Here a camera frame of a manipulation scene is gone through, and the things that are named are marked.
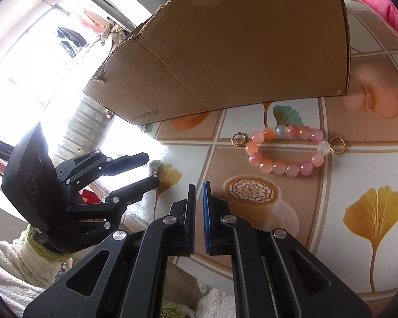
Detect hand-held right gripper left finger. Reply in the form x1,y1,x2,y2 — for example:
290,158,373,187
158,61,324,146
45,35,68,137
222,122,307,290
23,183,197,318

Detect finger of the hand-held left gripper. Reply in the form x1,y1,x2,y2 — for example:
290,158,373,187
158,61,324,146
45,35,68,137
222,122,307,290
55,150,150,187
66,176,161,222

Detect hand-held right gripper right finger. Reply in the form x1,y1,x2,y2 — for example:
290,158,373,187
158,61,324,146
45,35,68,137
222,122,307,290
202,182,374,318

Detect pink bead bracelet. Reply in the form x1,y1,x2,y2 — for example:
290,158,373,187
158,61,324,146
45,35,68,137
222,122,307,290
231,124,347,178

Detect brown cardboard box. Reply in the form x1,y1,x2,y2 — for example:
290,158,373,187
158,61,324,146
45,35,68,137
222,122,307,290
83,0,351,126

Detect person's left forearm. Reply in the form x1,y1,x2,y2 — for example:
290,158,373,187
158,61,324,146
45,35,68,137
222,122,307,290
0,223,73,308

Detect person's white fleece robe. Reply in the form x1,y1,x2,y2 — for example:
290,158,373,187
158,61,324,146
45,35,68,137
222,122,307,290
159,288,234,318

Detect tile print tablecloth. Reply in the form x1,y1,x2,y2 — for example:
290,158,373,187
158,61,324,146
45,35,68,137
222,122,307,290
118,0,398,300

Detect beige pile of clothes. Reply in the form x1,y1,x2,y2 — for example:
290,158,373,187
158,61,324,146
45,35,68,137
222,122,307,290
99,20,130,45

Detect dark hanging garment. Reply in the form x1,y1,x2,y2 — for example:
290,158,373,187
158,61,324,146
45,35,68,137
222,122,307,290
56,26,87,57

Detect pink hanging garment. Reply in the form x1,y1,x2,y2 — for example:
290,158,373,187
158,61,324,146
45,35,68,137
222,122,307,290
75,5,103,29

